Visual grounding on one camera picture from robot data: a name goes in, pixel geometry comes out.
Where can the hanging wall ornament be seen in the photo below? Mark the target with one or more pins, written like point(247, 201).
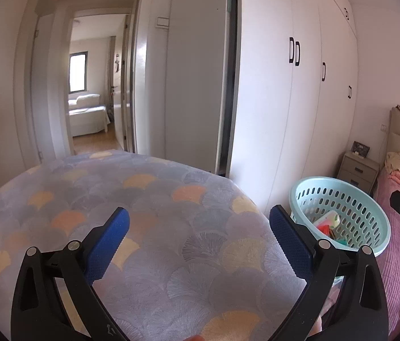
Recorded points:
point(117, 63)

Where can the white wardrobe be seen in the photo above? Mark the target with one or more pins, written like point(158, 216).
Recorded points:
point(285, 113)

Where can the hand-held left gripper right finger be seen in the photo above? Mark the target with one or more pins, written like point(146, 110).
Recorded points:
point(292, 245)

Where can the white sofa in far room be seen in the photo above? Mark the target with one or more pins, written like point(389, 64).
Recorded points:
point(86, 113)

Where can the green mesh scourer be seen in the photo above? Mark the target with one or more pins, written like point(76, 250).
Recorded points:
point(342, 242)

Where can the wall light switch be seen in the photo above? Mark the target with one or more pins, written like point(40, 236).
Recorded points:
point(162, 22)

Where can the teal plastic laundry basket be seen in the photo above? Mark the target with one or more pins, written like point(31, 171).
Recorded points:
point(363, 202)

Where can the small picture frame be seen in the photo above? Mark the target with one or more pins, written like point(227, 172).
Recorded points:
point(359, 148)

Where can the beige nightstand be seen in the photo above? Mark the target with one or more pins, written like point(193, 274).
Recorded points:
point(358, 172)

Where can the patterned tablecloth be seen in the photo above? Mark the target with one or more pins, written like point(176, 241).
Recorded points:
point(171, 227)

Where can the window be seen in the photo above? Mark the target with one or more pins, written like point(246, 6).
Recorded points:
point(78, 73)

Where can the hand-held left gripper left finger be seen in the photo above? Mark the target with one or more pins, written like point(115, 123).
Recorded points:
point(109, 247)

